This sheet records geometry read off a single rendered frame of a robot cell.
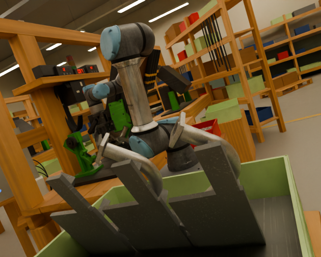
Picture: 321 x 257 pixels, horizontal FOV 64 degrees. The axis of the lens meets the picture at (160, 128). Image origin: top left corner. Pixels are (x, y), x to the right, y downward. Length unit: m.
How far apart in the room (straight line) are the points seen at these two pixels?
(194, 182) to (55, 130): 1.16
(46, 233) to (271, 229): 1.22
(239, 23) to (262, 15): 0.81
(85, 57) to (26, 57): 10.98
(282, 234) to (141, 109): 0.64
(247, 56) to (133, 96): 3.32
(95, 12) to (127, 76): 9.06
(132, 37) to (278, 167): 0.66
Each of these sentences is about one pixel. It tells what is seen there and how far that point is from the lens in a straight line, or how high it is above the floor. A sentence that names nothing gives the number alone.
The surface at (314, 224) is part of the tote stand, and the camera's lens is 0.81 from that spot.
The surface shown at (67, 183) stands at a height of 1.12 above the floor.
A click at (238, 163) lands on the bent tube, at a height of 1.07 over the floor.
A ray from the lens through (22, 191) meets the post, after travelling 1.56.
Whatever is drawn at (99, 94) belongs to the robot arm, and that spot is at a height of 1.32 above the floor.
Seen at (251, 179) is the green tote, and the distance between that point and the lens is 0.82.
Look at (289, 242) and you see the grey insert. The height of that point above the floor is 0.85.
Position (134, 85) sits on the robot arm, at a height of 1.29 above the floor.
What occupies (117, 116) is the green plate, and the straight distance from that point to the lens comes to 1.80.
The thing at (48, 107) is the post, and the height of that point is 1.37.
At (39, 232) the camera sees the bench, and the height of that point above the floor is 0.74.
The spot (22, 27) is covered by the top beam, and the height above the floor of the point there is 1.90.
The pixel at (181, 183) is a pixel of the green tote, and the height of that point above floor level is 0.93.
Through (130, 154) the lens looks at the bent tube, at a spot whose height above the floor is 1.14.
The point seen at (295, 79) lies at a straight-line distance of 8.69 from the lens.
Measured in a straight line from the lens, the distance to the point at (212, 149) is 0.42.
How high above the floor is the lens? 1.25
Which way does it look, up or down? 8 degrees down
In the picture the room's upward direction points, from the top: 19 degrees counter-clockwise
